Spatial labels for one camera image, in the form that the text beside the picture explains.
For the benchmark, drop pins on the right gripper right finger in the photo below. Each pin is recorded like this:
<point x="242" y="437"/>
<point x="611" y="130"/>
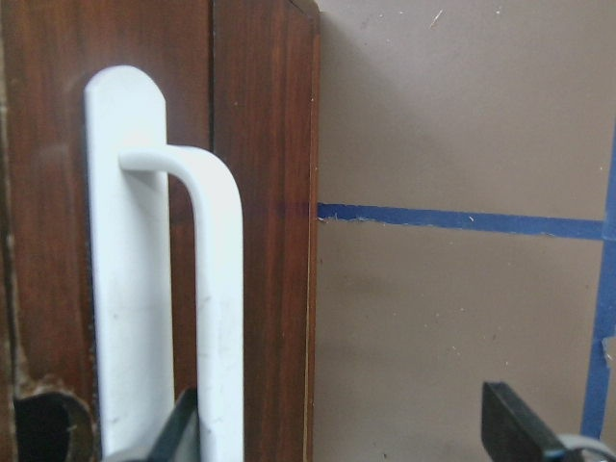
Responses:
<point x="511" y="431"/>

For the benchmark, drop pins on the wooden drawer with white handle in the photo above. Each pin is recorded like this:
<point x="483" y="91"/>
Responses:
<point x="108" y="107"/>

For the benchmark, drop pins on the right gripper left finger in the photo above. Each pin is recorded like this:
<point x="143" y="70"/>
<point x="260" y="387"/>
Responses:
<point x="178" y="440"/>

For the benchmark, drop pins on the dark brown wooden cabinet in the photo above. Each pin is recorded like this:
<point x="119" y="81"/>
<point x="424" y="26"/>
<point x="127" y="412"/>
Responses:
<point x="267" y="57"/>

